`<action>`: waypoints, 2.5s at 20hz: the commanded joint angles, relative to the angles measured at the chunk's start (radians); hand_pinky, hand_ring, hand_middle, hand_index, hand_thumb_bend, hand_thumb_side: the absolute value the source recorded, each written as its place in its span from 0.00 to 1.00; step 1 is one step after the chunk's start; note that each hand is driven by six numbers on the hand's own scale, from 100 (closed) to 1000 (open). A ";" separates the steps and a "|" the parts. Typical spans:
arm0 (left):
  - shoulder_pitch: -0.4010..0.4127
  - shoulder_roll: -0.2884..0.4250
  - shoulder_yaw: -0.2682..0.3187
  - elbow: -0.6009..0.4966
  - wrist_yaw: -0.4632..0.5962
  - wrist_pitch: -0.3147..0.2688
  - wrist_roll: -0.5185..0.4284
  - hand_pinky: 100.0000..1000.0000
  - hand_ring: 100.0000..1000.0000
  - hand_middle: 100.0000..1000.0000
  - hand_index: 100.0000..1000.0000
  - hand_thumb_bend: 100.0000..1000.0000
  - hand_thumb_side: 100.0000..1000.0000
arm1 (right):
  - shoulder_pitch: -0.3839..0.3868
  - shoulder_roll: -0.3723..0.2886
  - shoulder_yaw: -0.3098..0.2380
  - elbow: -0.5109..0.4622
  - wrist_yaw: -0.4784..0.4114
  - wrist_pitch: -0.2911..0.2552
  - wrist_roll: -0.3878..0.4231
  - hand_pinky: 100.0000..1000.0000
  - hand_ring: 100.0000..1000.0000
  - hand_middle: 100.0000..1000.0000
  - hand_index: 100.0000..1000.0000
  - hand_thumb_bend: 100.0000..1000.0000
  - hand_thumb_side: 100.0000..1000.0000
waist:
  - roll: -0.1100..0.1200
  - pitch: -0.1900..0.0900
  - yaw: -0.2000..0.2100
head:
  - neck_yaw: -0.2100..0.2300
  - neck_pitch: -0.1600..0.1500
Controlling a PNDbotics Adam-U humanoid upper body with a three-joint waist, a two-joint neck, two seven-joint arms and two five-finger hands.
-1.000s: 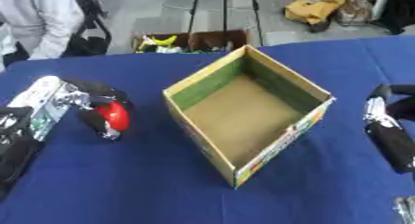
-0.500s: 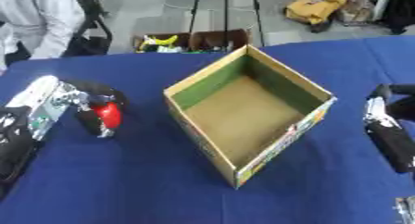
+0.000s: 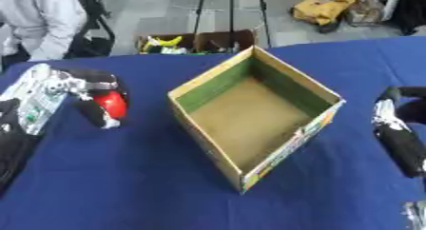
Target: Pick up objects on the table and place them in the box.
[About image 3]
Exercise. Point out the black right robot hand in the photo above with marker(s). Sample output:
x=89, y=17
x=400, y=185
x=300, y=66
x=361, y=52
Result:
x=402, y=138

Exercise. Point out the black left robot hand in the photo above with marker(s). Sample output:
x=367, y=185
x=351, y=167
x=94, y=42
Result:
x=95, y=108

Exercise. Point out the red toy apple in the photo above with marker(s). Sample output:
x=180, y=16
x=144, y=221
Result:
x=112, y=104

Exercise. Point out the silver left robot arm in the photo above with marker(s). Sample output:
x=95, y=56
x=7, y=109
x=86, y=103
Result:
x=30, y=107

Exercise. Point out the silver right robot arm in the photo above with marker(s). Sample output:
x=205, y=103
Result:
x=417, y=213

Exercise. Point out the brown box of toys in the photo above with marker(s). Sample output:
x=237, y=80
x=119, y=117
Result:
x=194, y=42

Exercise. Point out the tan cardboard box green inside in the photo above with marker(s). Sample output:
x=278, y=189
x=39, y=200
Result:
x=252, y=113

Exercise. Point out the black chair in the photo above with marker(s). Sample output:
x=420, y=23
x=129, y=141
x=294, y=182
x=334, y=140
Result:
x=91, y=24

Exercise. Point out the person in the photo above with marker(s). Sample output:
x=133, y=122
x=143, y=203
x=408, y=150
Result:
x=39, y=21

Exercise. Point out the yellow bag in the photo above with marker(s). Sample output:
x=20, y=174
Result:
x=321, y=10

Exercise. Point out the black tripod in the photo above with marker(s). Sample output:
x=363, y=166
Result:
x=230, y=16

